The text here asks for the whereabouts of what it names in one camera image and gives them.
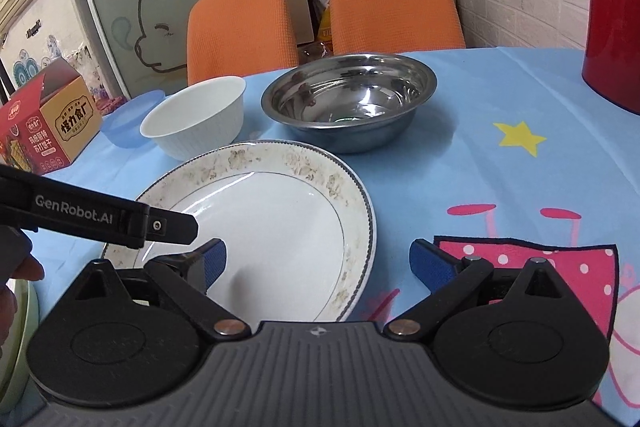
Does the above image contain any floral wall sticker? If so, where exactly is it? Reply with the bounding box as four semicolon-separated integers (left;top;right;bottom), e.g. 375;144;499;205
10;34;123;115

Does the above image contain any white floral rim plate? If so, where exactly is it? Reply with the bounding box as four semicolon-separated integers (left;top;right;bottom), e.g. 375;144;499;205
101;140;377;323

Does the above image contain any yellow printed bag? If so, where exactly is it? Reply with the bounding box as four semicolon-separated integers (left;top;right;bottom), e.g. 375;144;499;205
300;0;342;52

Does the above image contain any red thermos jug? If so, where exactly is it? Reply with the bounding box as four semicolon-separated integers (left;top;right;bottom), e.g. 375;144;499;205
581;0;640;116

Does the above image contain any clear plastic bag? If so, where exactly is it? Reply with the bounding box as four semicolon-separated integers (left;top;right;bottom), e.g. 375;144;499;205
298;41;333;66

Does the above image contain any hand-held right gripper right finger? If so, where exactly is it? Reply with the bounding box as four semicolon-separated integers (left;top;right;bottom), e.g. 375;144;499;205
384;238;571;341

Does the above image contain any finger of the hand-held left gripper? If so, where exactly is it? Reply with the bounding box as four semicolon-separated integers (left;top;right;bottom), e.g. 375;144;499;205
145;206;199;247

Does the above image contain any red orange snack box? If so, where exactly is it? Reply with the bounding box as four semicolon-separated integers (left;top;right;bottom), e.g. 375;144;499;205
0;58;103;180

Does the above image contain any white ribbed bowl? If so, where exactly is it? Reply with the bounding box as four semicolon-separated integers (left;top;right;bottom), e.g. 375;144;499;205
140;76;247;160

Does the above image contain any person's left hand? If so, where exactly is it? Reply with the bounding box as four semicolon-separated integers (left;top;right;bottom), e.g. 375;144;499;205
0;254;44;348

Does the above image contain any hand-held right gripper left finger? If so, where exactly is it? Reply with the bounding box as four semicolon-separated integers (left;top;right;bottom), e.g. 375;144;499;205
65;238;251;342

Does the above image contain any stainless steel bowl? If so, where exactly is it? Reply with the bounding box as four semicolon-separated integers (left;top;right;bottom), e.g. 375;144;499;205
261;53;438;154

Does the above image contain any pale green plate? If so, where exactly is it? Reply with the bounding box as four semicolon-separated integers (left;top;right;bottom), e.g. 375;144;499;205
9;281;42;388

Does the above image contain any orange chair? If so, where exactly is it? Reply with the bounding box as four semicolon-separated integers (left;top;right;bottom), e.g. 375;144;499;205
329;0;467;56
186;0;301;86

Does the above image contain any blue plastic bowl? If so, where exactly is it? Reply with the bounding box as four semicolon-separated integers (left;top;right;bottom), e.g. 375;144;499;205
101;89;166;149

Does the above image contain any blue printed tablecloth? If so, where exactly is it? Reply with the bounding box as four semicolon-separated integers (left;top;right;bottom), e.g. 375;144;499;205
30;47;640;427

